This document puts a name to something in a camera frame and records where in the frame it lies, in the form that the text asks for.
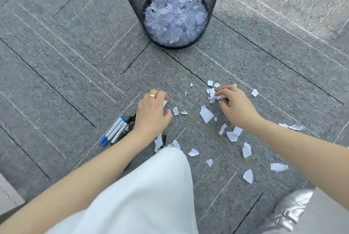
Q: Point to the person's white trouser leg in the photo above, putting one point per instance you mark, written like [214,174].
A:
[136,195]

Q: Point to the person's silver shoe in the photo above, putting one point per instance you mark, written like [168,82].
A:
[291,209]

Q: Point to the person's right thumb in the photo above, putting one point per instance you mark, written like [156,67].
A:
[223,105]

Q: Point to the red-tipped white marker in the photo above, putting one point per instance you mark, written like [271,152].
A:
[165,102]

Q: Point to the heap of torn paper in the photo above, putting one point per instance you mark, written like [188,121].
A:
[177,18]

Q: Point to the person's left forearm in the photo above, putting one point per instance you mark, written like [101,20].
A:
[81,182]

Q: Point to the white paper piece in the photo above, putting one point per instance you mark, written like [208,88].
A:
[216,95]

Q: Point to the person's left thumb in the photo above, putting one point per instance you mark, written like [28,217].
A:
[166,118]

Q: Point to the person's right forearm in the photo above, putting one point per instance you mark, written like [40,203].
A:
[305,154]

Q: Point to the black-capped white marker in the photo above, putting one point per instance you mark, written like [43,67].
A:
[121,132]

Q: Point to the person's right hand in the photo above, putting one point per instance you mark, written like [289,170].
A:
[240,108]

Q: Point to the black marker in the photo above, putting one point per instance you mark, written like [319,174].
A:
[130,125]
[164,140]

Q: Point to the blue-capped white marker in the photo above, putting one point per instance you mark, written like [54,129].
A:
[112,130]
[116,134]

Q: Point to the person's left hand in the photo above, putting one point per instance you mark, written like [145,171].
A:
[150,116]

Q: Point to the scattered white paper scraps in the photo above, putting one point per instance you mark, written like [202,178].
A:
[206,113]

